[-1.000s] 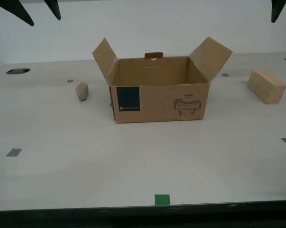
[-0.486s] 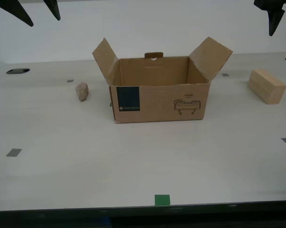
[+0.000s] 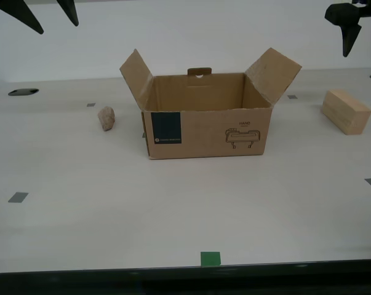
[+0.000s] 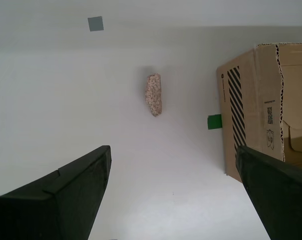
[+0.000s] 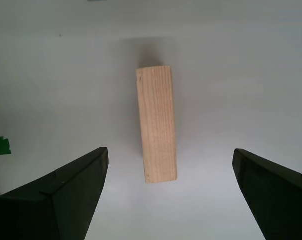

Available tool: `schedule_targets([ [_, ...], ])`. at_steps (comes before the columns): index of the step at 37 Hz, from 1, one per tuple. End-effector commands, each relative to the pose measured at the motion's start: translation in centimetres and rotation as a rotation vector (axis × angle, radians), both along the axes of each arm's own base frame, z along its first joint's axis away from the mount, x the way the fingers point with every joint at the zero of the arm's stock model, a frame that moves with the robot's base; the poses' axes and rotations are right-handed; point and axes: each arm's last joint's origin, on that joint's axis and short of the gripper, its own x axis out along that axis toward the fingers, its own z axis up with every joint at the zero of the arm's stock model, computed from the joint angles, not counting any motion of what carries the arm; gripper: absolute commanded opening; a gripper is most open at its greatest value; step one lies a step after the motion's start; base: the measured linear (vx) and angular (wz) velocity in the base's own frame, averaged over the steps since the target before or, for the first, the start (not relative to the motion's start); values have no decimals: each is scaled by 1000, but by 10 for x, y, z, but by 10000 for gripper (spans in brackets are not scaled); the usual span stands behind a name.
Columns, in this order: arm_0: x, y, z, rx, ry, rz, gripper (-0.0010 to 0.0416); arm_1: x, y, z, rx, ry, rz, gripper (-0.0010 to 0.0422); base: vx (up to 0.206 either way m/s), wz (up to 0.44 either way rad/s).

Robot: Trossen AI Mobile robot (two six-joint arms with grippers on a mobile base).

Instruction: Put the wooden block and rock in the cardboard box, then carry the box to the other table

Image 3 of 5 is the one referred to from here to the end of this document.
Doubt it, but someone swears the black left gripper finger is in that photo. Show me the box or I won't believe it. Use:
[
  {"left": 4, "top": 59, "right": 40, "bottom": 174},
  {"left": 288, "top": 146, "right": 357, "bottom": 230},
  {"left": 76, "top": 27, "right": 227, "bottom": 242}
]
[
  {"left": 56, "top": 0, "right": 80, "bottom": 27},
  {"left": 0, "top": 0, "right": 45, "bottom": 35}
]

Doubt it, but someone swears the light wooden block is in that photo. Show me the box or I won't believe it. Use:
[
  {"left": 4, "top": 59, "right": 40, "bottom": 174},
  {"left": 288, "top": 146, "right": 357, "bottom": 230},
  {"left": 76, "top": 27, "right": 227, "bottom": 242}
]
[{"left": 321, "top": 88, "right": 371, "bottom": 136}]

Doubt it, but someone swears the pinkish speckled granite rock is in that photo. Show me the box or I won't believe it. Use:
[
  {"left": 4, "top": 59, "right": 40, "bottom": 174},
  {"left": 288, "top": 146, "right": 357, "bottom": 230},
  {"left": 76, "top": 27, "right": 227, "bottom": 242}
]
[{"left": 97, "top": 106, "right": 116, "bottom": 132}]

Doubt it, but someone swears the open brown cardboard box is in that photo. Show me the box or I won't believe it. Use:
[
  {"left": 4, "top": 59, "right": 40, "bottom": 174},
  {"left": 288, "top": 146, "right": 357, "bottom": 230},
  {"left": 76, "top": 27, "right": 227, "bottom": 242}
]
[{"left": 119, "top": 47, "right": 303, "bottom": 160}]

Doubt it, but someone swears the large green tape square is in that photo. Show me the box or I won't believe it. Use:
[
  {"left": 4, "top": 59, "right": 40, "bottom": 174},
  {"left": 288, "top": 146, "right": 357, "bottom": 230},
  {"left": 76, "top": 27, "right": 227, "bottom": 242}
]
[{"left": 200, "top": 251, "right": 221, "bottom": 267}]

